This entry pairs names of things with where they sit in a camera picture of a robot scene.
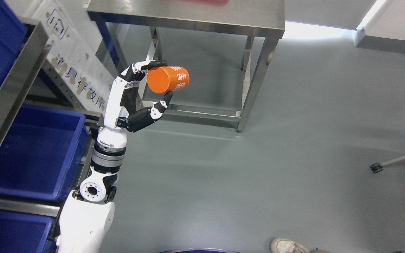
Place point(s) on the person's beige shoe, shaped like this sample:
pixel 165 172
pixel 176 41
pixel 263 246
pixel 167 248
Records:
pixel 283 245

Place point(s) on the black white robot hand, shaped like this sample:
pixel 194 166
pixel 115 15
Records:
pixel 121 115

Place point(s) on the blue bin far left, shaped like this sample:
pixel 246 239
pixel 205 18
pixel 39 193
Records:
pixel 25 233

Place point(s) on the orange cylindrical capacitor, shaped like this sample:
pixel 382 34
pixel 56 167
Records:
pixel 165 79

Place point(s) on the stainless steel table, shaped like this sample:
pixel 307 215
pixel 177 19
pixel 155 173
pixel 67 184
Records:
pixel 261 21

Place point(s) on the red plastic tray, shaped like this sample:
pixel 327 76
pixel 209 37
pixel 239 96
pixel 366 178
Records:
pixel 211 2

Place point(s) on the white sign board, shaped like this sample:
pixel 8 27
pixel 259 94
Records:
pixel 74 40

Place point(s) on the grey pole with wheel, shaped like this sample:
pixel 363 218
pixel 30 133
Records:
pixel 379 166

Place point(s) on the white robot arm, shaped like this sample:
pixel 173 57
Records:
pixel 88 211

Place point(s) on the blue bin lower left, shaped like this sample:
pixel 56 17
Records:
pixel 41 152

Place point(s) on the steel shelf rack frame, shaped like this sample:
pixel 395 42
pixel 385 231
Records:
pixel 13 92

